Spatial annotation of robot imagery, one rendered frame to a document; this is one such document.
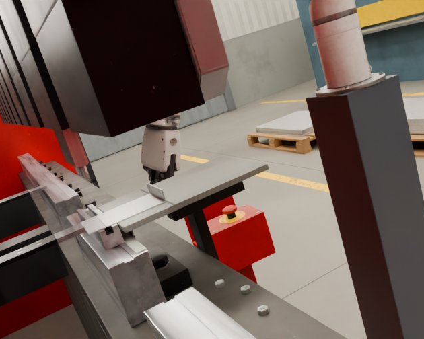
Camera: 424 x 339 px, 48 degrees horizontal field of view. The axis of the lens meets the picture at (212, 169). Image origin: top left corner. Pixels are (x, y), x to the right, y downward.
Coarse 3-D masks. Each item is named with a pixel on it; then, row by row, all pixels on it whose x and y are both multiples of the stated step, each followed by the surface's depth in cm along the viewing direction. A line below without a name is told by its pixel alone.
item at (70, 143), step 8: (56, 136) 77; (64, 136) 69; (72, 136) 69; (64, 144) 72; (72, 144) 69; (80, 144) 70; (64, 152) 76; (72, 152) 69; (80, 152) 70; (72, 160) 71; (80, 160) 70; (80, 168) 73
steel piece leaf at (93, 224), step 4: (88, 220) 78; (92, 220) 78; (96, 220) 77; (84, 224) 77; (88, 224) 76; (92, 224) 75; (96, 224) 75; (100, 224) 74; (88, 228) 74; (92, 228) 73; (96, 228) 73; (100, 228) 72; (104, 228) 72; (88, 232) 72; (92, 232) 71
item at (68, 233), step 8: (80, 224) 77; (64, 232) 75; (72, 232) 74; (80, 232) 74; (40, 240) 74; (48, 240) 73; (56, 240) 73; (64, 240) 73; (24, 248) 73; (32, 248) 72; (40, 248) 72; (8, 256) 71; (16, 256) 70; (24, 256) 71; (0, 264) 69; (8, 264) 70
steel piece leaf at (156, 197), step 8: (152, 192) 81; (160, 192) 76; (136, 200) 81; (144, 200) 80; (152, 200) 78; (160, 200) 77; (120, 208) 80; (128, 208) 78; (136, 208) 77; (144, 208) 75; (96, 216) 79; (104, 216) 78; (112, 216) 76; (120, 216) 75; (128, 216) 74; (104, 224) 73; (112, 224) 72
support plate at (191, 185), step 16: (224, 160) 91; (240, 160) 87; (176, 176) 90; (192, 176) 86; (208, 176) 83; (224, 176) 80; (240, 176) 77; (144, 192) 86; (176, 192) 79; (192, 192) 76; (208, 192) 75; (112, 208) 82; (160, 208) 73; (176, 208) 73; (128, 224) 70; (144, 224) 71
